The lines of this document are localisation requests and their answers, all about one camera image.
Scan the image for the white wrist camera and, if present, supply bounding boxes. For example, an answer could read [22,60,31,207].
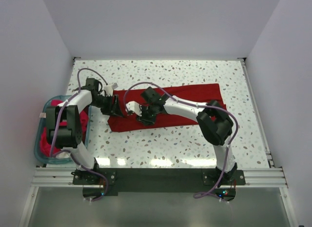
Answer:
[103,83,118,96]
[126,101,142,116]

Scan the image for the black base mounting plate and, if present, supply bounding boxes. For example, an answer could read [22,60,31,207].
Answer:
[71,168,246,201]

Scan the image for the aluminium frame rail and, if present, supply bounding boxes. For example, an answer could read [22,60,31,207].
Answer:
[31,167,288,188]

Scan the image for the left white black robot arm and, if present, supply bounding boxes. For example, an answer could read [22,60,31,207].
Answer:
[46,78,123,184]

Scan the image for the dark red t-shirt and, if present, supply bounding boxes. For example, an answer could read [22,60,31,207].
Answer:
[108,83,226,132]

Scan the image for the teal plastic laundry basket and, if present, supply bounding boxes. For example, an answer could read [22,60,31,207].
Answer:
[34,95,91,165]

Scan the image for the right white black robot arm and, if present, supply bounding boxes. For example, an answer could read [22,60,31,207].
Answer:
[126,87,237,185]

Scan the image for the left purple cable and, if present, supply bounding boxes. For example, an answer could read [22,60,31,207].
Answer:
[49,67,115,202]

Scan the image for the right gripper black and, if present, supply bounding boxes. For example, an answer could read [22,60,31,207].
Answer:
[136,103,157,126]

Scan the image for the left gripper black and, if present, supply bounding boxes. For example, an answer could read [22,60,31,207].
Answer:
[89,94,123,117]

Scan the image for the white cloth in basket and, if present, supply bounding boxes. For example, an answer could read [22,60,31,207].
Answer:
[55,151,70,159]

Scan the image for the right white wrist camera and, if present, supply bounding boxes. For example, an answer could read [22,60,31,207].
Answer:
[126,101,142,116]

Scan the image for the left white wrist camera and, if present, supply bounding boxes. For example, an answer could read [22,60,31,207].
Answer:
[103,83,118,96]

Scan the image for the pink t-shirt in basket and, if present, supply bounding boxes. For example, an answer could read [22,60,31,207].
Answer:
[39,99,89,157]

